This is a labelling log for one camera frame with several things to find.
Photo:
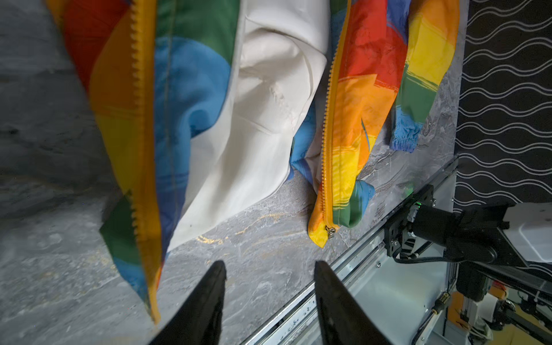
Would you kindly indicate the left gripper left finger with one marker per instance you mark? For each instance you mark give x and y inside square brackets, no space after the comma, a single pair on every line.
[199,320]

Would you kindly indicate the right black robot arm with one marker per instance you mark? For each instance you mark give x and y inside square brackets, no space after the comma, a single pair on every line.
[476,240]

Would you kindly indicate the aluminium front rail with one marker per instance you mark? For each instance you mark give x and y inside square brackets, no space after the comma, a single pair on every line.
[396,297]

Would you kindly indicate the rainbow striped jacket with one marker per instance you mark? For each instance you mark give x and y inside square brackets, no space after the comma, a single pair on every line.
[207,107]

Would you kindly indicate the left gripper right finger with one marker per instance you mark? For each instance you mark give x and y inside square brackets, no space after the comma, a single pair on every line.
[341,319]

